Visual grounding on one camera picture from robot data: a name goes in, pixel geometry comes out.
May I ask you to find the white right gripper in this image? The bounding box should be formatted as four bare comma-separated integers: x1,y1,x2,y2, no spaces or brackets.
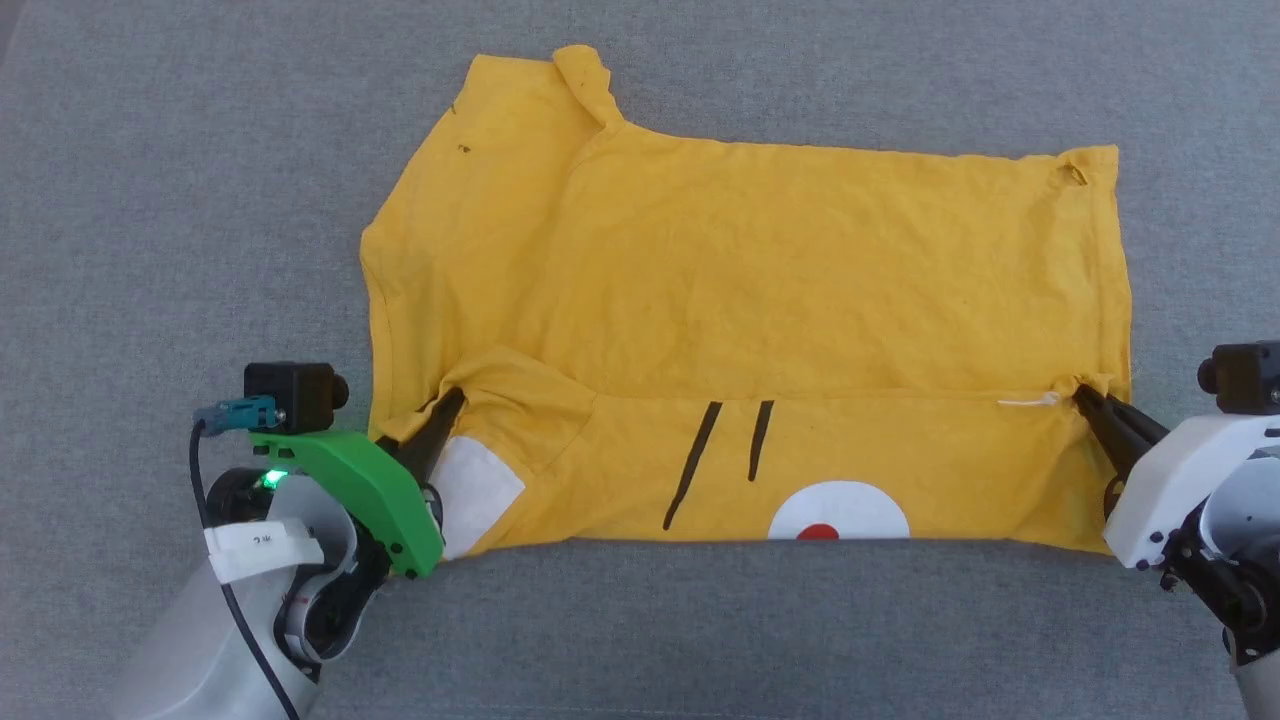
1072,386,1280,572

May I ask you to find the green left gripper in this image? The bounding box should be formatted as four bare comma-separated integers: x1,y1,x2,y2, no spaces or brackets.
249,388,468,580

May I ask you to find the yellow printed t-shirt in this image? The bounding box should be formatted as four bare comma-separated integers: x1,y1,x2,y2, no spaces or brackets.
359,44,1135,561

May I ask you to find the grey fabric sofa cushion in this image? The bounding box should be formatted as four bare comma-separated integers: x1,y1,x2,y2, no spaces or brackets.
0,0,1280,720

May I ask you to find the black cable with teal plug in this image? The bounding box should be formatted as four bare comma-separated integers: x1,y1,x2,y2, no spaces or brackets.
188,396,303,720

